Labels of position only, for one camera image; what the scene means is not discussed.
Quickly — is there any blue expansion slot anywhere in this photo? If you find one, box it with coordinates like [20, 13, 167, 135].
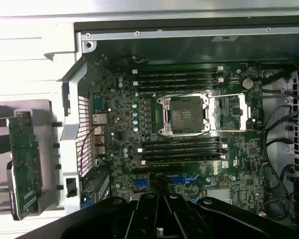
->
[133, 176, 190, 187]

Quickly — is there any silver chipset heatsink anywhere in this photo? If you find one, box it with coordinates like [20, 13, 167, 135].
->
[206, 187, 232, 200]

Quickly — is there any black RAM slot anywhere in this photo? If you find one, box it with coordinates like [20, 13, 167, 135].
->
[141, 152, 224, 160]
[136, 84, 219, 92]
[136, 72, 219, 80]
[141, 146, 222, 154]
[136, 78, 219, 86]
[136, 66, 219, 74]
[141, 140, 222, 148]

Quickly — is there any green motherboard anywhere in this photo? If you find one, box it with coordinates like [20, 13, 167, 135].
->
[89, 59, 267, 220]

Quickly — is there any metal locking lever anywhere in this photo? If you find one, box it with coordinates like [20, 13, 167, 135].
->
[161, 127, 244, 137]
[206, 92, 245, 99]

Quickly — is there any CPU socket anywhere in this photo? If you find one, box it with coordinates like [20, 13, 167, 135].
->
[156, 96, 211, 136]

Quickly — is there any open black PC case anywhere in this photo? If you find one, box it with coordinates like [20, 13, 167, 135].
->
[56, 14, 299, 225]

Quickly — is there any metal socket cover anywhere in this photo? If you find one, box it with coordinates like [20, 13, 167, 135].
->
[209, 93, 252, 131]

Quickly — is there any grey printed parts rack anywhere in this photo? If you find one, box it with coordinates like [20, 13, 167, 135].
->
[0, 99, 67, 220]

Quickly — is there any silver coin battery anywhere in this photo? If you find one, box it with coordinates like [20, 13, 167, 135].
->
[241, 78, 255, 90]

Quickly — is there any thin red wire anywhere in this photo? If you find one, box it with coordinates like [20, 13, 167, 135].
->
[80, 123, 102, 173]

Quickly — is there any black cable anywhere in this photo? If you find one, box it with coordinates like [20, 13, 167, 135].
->
[262, 104, 295, 201]

